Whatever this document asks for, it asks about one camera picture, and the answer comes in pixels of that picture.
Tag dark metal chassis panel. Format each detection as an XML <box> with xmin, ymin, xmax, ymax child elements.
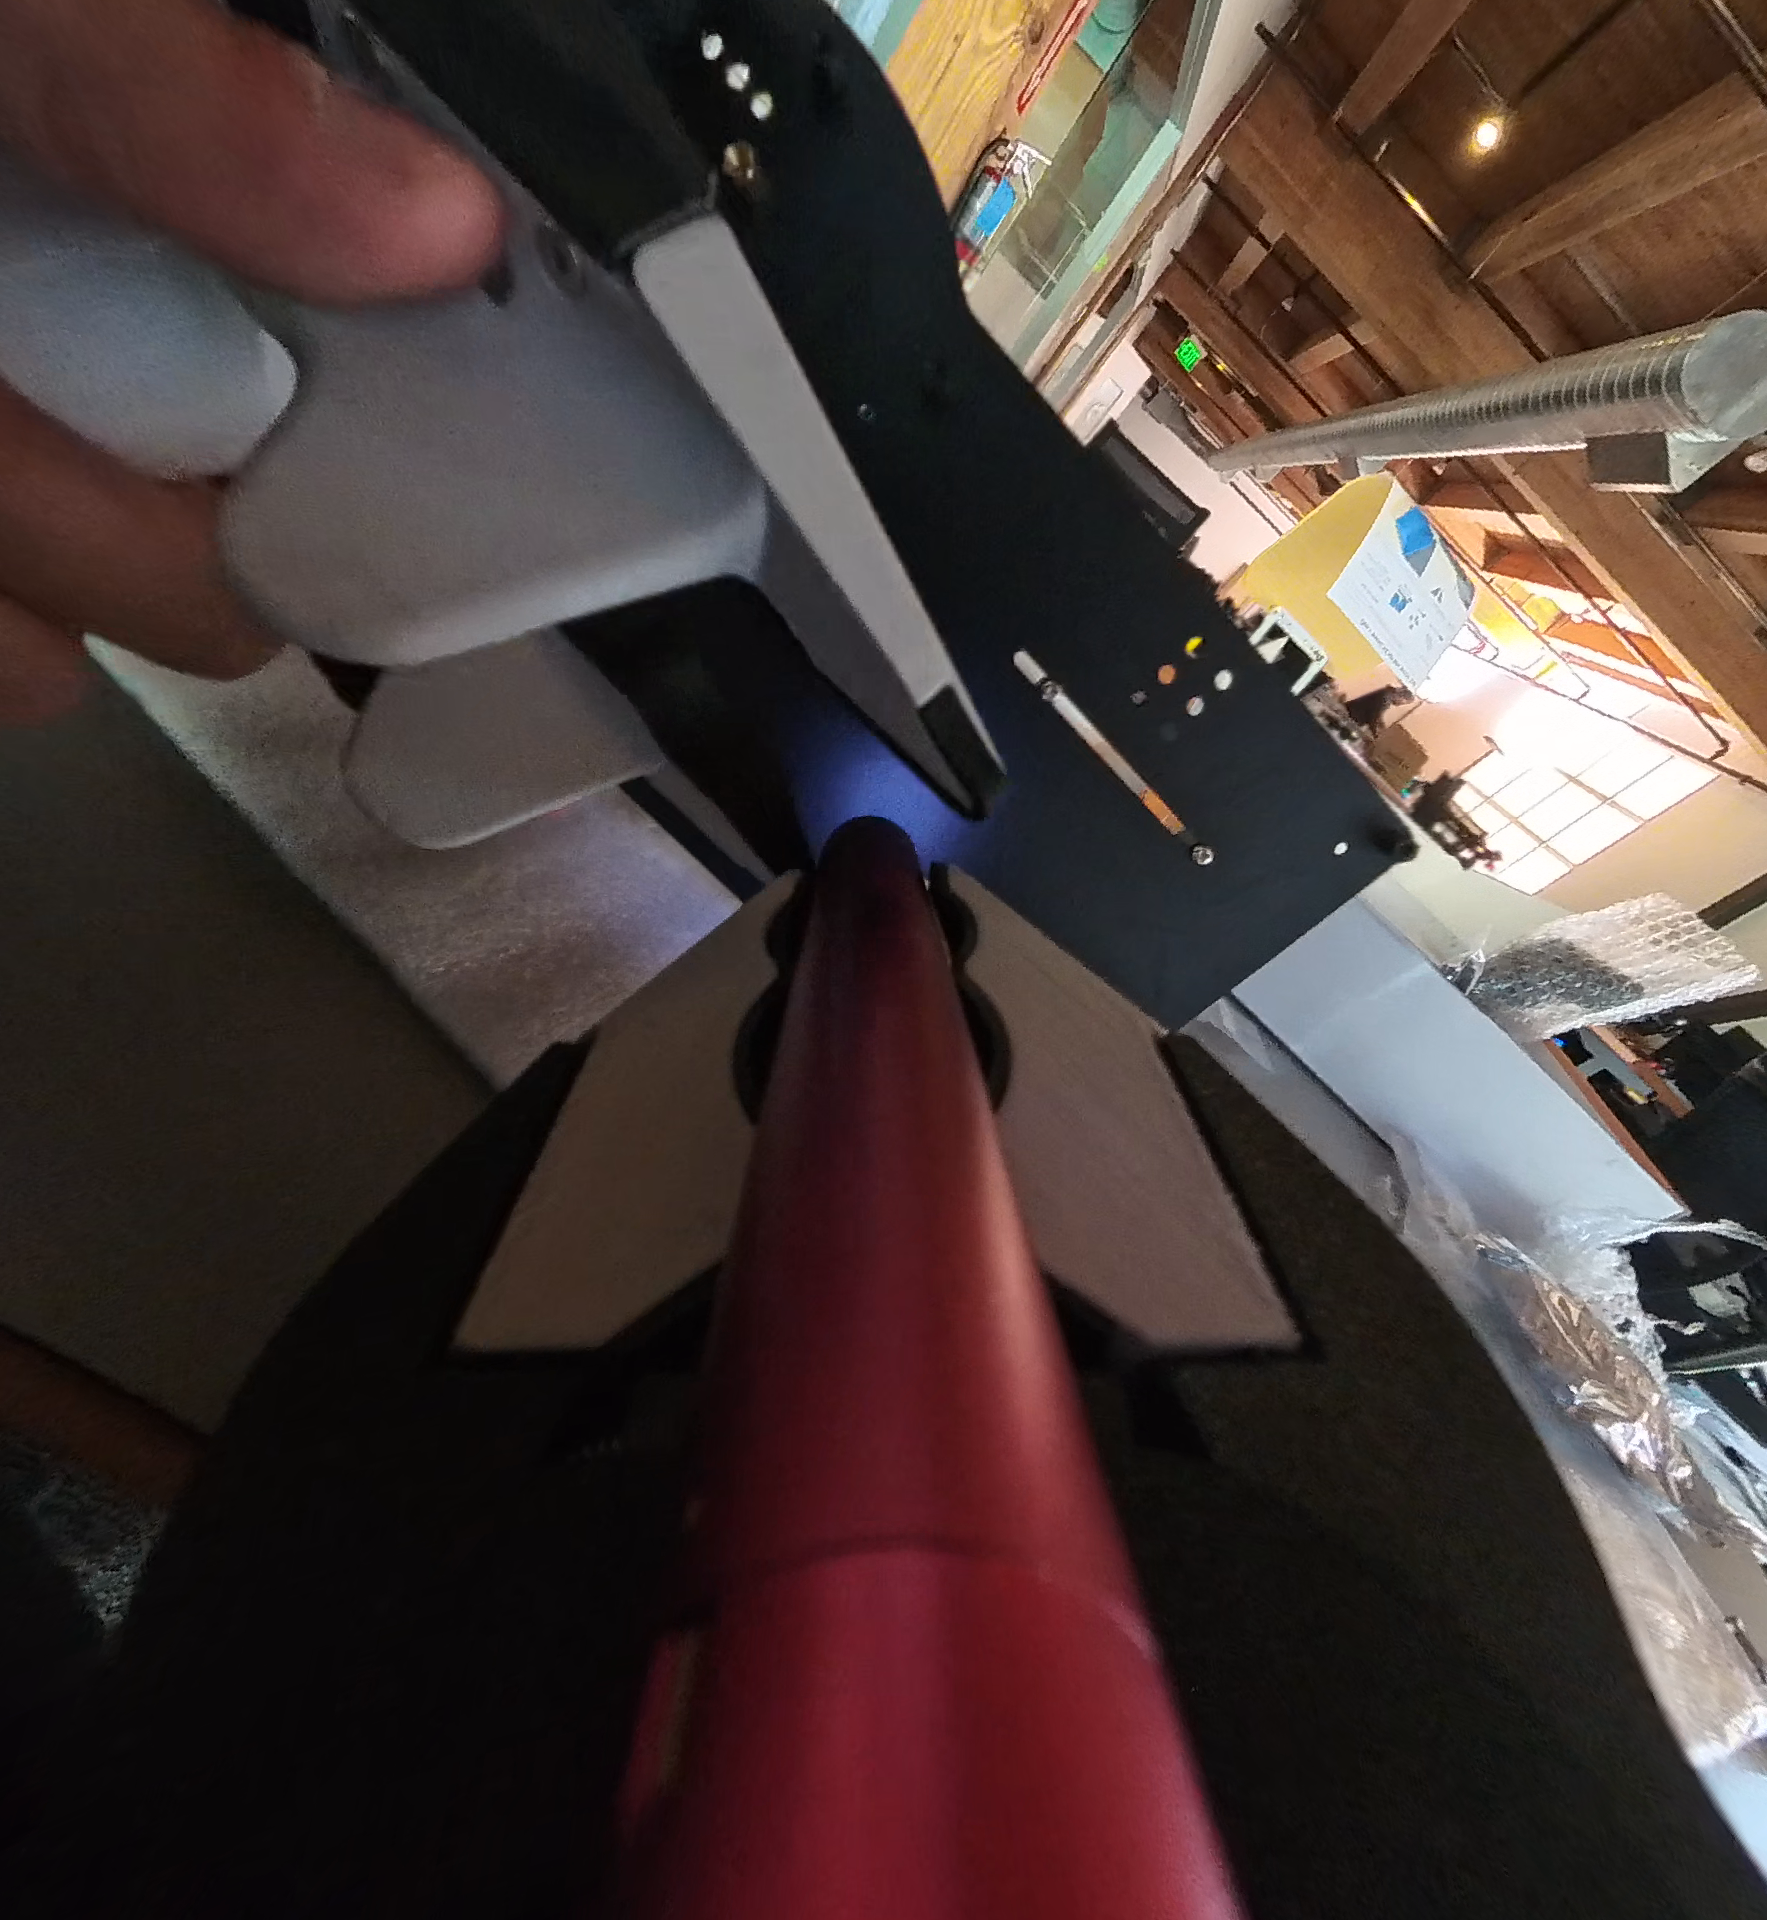
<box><xmin>568</xmin><ymin>0</ymin><xmax>1425</xmax><ymax>1040</ymax></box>

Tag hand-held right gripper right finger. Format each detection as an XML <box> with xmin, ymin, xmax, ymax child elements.
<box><xmin>926</xmin><ymin>869</ymin><xmax>1301</xmax><ymax>1355</ymax></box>

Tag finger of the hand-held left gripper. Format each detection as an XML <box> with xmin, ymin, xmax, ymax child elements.
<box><xmin>631</xmin><ymin>208</ymin><xmax>1007</xmax><ymax>821</ymax></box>

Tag clear plastic wrap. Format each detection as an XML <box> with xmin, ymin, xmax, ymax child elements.
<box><xmin>1389</xmin><ymin>1152</ymin><xmax>1767</xmax><ymax>1790</ymax></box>

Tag person's left hand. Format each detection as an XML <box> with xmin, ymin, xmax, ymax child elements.
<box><xmin>0</xmin><ymin>0</ymin><xmax>514</xmax><ymax>725</ymax></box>

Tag black monitor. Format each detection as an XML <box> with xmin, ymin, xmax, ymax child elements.
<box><xmin>1082</xmin><ymin>417</ymin><xmax>1213</xmax><ymax>550</ymax></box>

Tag silver air duct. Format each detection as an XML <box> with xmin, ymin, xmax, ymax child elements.
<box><xmin>1209</xmin><ymin>304</ymin><xmax>1767</xmax><ymax>493</ymax></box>

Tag plywood wall board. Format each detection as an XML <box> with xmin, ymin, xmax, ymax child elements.
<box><xmin>880</xmin><ymin>0</ymin><xmax>1098</xmax><ymax>199</ymax></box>

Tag white foam sheet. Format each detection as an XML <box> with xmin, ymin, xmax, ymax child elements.
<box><xmin>90</xmin><ymin>638</ymin><xmax>784</xmax><ymax>1092</ymax></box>

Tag black office chair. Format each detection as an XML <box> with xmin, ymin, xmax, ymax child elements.
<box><xmin>1615</xmin><ymin>1040</ymin><xmax>1767</xmax><ymax>1384</ymax></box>

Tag red electric screwdriver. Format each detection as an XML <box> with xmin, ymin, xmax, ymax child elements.
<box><xmin>618</xmin><ymin>813</ymin><xmax>1249</xmax><ymax>1920</ymax></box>

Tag bright paned window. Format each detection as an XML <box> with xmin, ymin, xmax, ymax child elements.
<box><xmin>1420</xmin><ymin>656</ymin><xmax>1728</xmax><ymax>896</ymax></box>

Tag red fire extinguisher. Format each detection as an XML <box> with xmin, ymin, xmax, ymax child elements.
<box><xmin>948</xmin><ymin>138</ymin><xmax>1052</xmax><ymax>282</ymax></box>

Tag bubble wrap roll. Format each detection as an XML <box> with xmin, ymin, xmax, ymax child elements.
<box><xmin>1450</xmin><ymin>887</ymin><xmax>1765</xmax><ymax>1040</ymax></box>

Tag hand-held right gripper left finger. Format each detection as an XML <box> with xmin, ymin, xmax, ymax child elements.
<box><xmin>453</xmin><ymin>869</ymin><xmax>814</xmax><ymax>1355</ymax></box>

